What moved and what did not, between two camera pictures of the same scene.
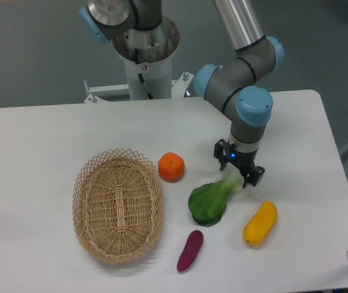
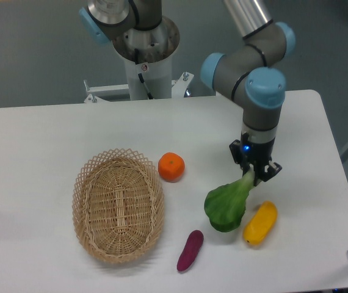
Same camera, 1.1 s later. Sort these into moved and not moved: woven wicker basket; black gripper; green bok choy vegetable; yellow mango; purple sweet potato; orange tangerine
Moved: green bok choy vegetable; black gripper
Not moved: purple sweet potato; orange tangerine; yellow mango; woven wicker basket
